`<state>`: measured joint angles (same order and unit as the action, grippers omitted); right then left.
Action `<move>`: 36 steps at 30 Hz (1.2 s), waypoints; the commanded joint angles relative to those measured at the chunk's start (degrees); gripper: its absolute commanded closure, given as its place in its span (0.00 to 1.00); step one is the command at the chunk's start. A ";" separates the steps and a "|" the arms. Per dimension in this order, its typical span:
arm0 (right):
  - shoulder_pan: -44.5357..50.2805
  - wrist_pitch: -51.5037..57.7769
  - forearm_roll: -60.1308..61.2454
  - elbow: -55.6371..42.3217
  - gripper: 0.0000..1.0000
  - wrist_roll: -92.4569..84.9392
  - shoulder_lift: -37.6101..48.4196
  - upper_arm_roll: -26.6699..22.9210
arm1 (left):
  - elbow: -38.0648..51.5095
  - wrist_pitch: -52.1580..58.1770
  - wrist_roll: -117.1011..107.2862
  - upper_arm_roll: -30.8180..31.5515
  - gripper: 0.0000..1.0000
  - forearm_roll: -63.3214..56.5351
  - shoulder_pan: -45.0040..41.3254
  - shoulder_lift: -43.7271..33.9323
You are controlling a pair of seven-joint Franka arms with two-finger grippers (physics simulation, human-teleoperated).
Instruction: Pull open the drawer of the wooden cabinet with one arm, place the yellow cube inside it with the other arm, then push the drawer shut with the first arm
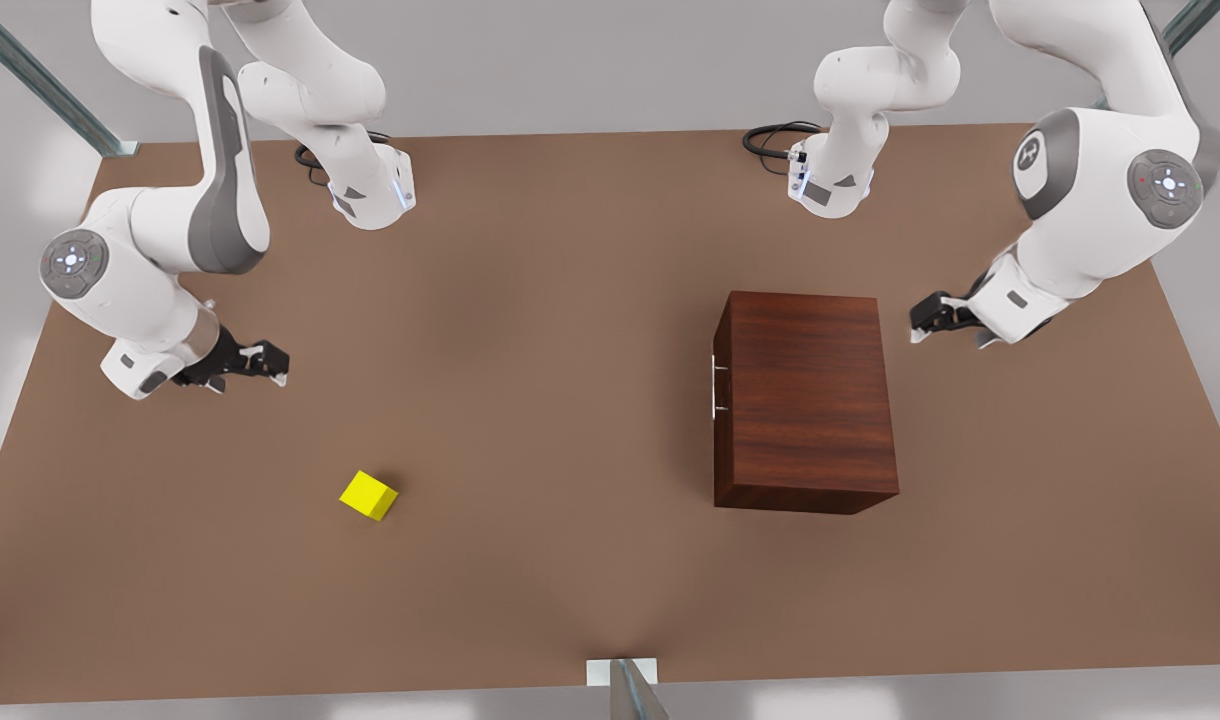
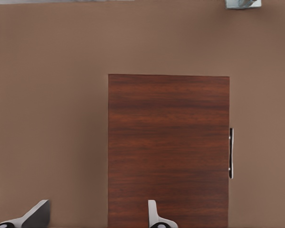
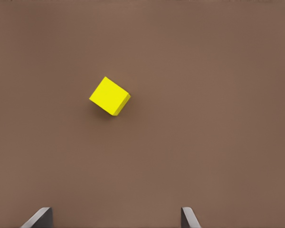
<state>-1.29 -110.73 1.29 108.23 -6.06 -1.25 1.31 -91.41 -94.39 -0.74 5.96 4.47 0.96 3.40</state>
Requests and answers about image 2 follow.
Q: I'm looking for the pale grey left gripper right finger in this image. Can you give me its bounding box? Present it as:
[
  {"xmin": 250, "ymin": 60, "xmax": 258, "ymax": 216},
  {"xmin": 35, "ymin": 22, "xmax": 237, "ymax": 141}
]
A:
[{"xmin": 148, "ymin": 199, "xmax": 179, "ymax": 228}]

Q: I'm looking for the silver cabinet handle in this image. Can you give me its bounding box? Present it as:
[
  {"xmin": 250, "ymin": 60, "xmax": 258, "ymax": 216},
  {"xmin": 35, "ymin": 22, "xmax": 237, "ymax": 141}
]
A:
[{"xmin": 228, "ymin": 127, "xmax": 234, "ymax": 180}]

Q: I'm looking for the dark wooden cabinet box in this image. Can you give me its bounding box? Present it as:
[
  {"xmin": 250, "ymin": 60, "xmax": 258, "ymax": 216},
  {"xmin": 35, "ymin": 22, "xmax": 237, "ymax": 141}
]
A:
[{"xmin": 107, "ymin": 74, "xmax": 230, "ymax": 228}]

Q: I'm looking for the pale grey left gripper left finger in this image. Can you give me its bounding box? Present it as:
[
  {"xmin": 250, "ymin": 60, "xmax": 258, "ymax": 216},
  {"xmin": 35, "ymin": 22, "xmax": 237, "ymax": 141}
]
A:
[{"xmin": 0, "ymin": 199, "xmax": 51, "ymax": 228}]

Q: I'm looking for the silver frame post foot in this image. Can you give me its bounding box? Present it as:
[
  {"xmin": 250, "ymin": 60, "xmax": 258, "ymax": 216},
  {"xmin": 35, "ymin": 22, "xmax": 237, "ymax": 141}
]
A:
[{"xmin": 225, "ymin": 0, "xmax": 262, "ymax": 10}]

